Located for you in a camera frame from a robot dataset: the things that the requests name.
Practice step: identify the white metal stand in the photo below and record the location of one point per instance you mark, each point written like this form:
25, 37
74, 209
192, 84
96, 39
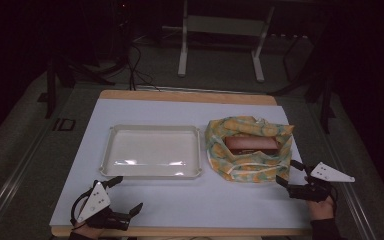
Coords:
225, 26

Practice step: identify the person's right hand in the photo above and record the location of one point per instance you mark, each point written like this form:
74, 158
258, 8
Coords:
320, 210

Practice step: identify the person's left hand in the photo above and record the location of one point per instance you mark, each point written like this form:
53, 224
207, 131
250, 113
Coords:
86, 231

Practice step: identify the white table cover sheet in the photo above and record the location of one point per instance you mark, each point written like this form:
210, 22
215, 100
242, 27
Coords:
186, 200

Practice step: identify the black tripod stand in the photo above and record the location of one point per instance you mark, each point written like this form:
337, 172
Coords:
56, 76
323, 100

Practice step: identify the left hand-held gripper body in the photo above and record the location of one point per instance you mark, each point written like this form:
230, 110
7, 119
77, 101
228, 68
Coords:
96, 203

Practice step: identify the brown rectangular box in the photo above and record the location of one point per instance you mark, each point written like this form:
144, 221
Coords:
250, 143

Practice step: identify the cream plastic tray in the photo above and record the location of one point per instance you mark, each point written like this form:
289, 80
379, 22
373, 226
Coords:
153, 150

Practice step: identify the yellow green patterned cloth bag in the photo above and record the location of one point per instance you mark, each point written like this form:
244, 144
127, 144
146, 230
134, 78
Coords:
250, 165

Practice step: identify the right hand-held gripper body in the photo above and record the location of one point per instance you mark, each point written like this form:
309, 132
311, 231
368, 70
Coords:
315, 190

